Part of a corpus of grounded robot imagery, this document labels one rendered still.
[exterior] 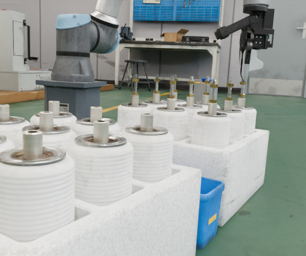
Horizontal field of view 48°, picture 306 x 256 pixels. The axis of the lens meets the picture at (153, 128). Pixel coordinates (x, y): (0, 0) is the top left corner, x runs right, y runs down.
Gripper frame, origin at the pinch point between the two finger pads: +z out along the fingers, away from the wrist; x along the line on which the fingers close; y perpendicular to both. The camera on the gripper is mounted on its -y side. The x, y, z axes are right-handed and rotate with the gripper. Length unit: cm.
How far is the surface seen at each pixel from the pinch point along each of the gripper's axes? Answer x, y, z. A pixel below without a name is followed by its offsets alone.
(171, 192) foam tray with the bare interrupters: -54, -23, 18
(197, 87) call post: 22.6, -10.6, 5.0
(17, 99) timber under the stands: 192, -147, 31
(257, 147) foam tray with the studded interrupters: -9.0, 4.0, 19.8
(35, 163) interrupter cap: -70, -38, 9
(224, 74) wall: 480, 89, 5
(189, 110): -8.6, -16.1, 10.2
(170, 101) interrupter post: -15.2, -22.2, 7.2
